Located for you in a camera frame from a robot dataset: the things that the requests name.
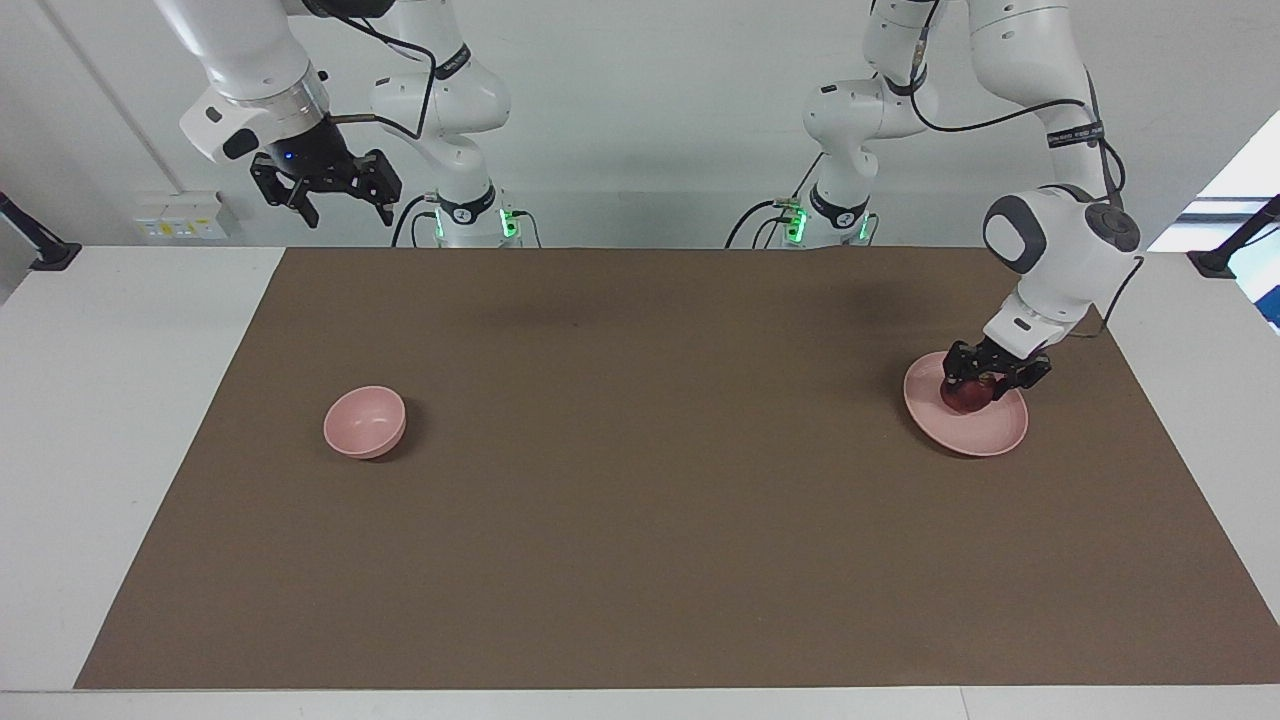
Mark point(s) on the pink bowl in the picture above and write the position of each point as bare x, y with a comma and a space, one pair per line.
365, 425

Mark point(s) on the black clamp mount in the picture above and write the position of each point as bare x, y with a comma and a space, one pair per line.
1215, 263
55, 257

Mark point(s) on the blue object by window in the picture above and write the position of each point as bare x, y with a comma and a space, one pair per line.
1272, 305

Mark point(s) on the dark red apple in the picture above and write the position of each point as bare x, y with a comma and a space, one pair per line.
965, 398

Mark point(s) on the brown table mat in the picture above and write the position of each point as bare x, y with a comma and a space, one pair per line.
640, 500

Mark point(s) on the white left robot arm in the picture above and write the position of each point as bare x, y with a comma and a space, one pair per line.
1060, 250

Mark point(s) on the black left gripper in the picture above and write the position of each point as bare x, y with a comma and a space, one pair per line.
1005, 362

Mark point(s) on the white wall conduit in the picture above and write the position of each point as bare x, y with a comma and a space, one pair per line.
110, 95

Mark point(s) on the pink plate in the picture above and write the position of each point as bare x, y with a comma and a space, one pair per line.
985, 435

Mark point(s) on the white wall socket panel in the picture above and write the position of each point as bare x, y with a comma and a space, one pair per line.
185, 225

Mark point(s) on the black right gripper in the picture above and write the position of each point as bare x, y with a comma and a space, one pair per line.
310, 160

